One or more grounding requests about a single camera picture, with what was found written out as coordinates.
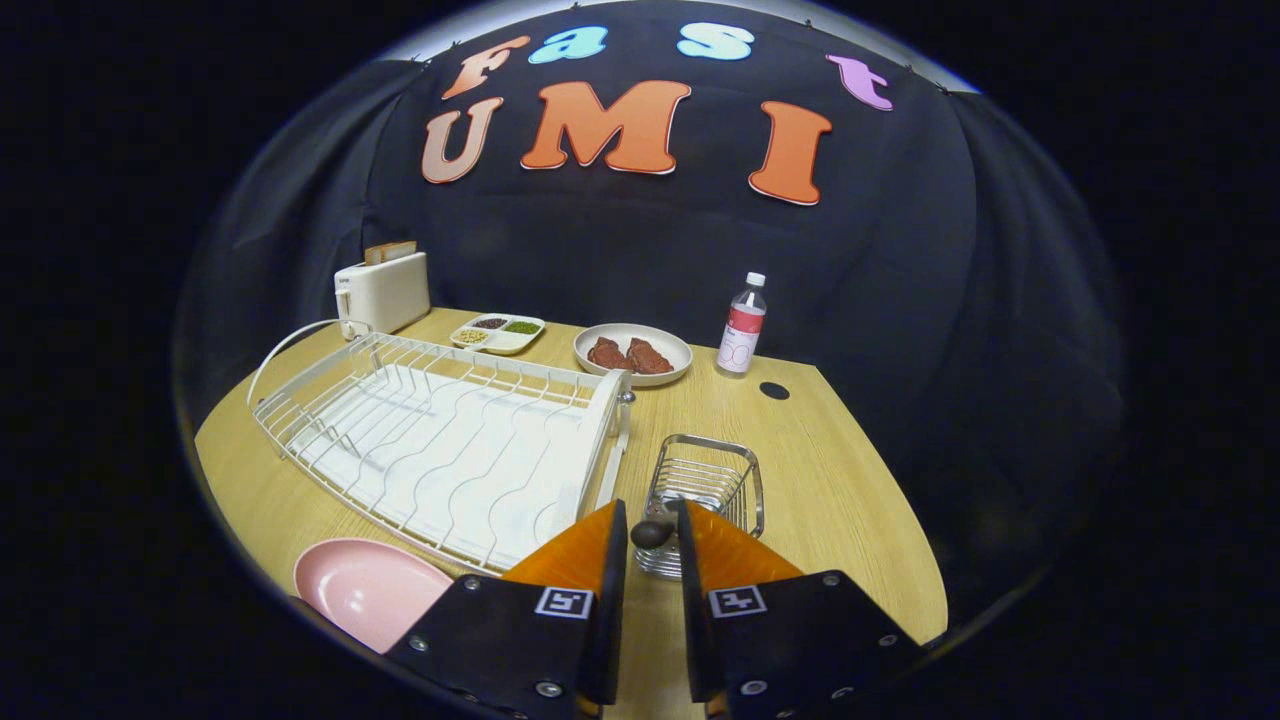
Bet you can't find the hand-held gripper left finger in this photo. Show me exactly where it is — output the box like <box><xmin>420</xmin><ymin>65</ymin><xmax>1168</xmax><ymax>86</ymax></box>
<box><xmin>385</xmin><ymin>499</ymin><xmax>629</xmax><ymax>720</ymax></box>

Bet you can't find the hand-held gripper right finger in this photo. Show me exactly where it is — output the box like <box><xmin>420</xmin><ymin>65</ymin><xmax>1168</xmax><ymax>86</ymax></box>
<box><xmin>678</xmin><ymin>499</ymin><xmax>926</xmax><ymax>720</ymax></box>

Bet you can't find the pink plate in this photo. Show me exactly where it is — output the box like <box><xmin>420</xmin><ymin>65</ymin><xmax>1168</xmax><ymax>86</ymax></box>
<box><xmin>293</xmin><ymin>538</ymin><xmax>456</xmax><ymax>655</ymax></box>

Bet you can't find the white wire dish rack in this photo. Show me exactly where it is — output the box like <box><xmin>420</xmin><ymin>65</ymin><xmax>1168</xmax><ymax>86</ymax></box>
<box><xmin>247</xmin><ymin>319</ymin><xmax>635</xmax><ymax>578</ymax></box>

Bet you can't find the metal wire basket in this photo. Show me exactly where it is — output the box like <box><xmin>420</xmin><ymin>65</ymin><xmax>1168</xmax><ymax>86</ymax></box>
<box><xmin>634</xmin><ymin>434</ymin><xmax>766</xmax><ymax>581</ymax></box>

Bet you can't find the white plate with steaks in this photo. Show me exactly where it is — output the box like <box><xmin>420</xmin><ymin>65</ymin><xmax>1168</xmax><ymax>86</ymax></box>
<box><xmin>573</xmin><ymin>322</ymin><xmax>694</xmax><ymax>388</ymax></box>

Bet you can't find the white divided bean tray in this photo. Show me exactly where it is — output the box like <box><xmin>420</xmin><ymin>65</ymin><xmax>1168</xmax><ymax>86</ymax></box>
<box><xmin>449</xmin><ymin>313</ymin><xmax>547</xmax><ymax>356</ymax></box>

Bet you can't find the clear red-label water bottle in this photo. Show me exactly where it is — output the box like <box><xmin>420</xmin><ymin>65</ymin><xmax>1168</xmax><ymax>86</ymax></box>
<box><xmin>717</xmin><ymin>272</ymin><xmax>769</xmax><ymax>377</ymax></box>

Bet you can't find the white toaster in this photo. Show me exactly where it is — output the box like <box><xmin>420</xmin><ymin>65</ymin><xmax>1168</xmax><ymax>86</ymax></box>
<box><xmin>334</xmin><ymin>251</ymin><xmax>432</xmax><ymax>341</ymax></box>

